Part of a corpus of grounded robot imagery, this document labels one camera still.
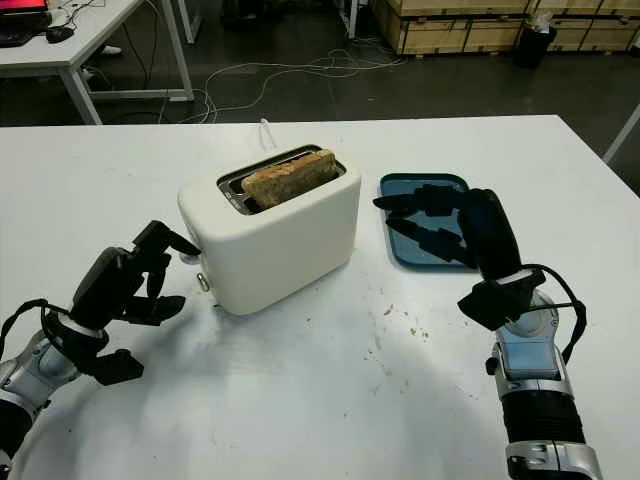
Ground black laptop red screen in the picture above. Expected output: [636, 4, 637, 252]
[0, 0, 54, 49]

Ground white office desk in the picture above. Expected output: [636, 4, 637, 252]
[0, 0, 195, 126]

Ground long white cable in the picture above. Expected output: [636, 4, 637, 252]
[202, 47, 404, 125]

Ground white desk frame leg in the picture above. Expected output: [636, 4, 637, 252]
[332, 0, 359, 39]

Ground cream white two-slot toaster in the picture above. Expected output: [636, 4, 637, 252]
[177, 144, 363, 316]

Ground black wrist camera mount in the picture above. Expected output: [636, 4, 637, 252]
[457, 269, 546, 331]
[42, 307, 145, 386]

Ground black trash bin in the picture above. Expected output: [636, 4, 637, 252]
[514, 23, 558, 70]

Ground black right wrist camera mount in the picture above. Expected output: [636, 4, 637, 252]
[457, 269, 546, 331]

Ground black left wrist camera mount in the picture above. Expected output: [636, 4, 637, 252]
[42, 307, 145, 386]

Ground toasted bread slice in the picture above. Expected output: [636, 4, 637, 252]
[241, 148, 337, 210]

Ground stacked wooden crates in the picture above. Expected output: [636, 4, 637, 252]
[373, 0, 640, 56]

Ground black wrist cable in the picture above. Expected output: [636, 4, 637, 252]
[0, 298, 71, 361]
[524, 264, 587, 369]

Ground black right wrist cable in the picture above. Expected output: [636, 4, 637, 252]
[524, 264, 587, 369]

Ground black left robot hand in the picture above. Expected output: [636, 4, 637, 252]
[69, 219, 202, 329]

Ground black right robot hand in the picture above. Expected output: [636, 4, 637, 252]
[372, 183, 524, 281]

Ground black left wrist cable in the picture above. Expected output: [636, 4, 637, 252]
[0, 298, 71, 361]

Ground blue plastic tray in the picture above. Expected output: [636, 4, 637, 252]
[378, 172, 479, 272]

